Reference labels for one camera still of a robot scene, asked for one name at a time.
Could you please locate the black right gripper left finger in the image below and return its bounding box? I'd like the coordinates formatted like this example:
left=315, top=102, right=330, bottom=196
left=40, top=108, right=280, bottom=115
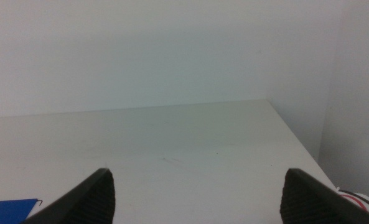
left=22, top=167, right=116, bottom=224

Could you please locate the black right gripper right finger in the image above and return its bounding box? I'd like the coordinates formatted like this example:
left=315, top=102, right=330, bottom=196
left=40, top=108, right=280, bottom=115
left=279, top=168, right=369, bottom=224

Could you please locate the blue flat mat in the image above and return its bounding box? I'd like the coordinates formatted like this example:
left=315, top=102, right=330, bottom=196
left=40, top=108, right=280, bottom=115
left=0, top=198, right=39, bottom=224

